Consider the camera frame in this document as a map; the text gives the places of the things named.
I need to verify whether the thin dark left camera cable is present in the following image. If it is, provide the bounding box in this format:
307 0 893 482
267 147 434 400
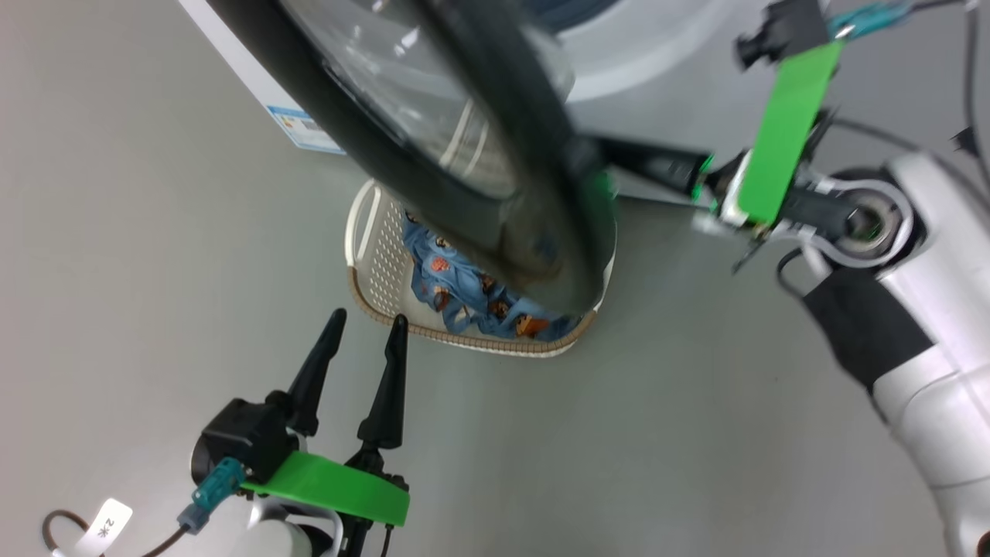
43 509 190 557

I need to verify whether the blue energy label sticker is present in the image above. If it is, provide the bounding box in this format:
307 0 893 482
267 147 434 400
267 104 345 154

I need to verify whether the teal left cable connector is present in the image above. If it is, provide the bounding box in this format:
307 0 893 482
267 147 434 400
178 456 247 535

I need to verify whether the cream perforated laundry basket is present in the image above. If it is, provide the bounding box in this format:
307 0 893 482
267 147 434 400
346 179 618 358

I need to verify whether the teal right cable connector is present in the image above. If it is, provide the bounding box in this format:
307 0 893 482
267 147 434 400
829 2 915 41

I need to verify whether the black round glass washer door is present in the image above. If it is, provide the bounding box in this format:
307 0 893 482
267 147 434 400
205 0 620 312

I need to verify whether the white front-load washing machine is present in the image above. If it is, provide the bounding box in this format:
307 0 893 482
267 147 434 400
178 0 782 206

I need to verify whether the white left cable tag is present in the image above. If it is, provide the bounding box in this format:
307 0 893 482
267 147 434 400
76 497 134 557

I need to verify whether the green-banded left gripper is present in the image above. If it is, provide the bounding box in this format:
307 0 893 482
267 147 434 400
241 308 411 557

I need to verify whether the teal cable connector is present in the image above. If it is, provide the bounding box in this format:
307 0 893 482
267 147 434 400
178 456 247 535
829 2 915 41

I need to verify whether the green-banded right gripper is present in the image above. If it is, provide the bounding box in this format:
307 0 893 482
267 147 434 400
594 40 852 233

